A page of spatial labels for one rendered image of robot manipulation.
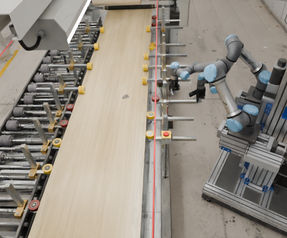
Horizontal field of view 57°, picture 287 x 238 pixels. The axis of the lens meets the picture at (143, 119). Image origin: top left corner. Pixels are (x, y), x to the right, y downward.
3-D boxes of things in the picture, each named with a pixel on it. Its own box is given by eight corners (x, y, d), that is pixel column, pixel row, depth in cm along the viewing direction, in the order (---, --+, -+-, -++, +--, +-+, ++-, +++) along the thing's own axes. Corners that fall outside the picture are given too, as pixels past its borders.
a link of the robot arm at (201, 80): (207, 77, 245) (198, 77, 246) (206, 86, 253) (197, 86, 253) (206, 72, 251) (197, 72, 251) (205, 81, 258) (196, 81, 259)
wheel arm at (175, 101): (195, 102, 275) (196, 99, 272) (195, 104, 272) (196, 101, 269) (153, 102, 277) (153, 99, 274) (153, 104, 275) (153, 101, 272)
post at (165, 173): (167, 173, 228) (169, 138, 197) (168, 177, 225) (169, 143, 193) (162, 173, 228) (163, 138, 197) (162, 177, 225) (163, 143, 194)
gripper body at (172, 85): (172, 92, 245) (173, 81, 237) (168, 87, 251) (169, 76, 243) (180, 90, 247) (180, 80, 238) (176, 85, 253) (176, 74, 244)
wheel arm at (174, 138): (196, 139, 240) (196, 135, 237) (196, 141, 237) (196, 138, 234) (147, 139, 243) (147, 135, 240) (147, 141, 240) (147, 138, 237)
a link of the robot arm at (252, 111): (258, 121, 207) (263, 108, 198) (248, 128, 202) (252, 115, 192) (246, 113, 214) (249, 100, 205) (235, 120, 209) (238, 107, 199)
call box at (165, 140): (170, 137, 198) (171, 130, 193) (171, 144, 193) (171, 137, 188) (161, 137, 198) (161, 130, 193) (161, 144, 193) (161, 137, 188)
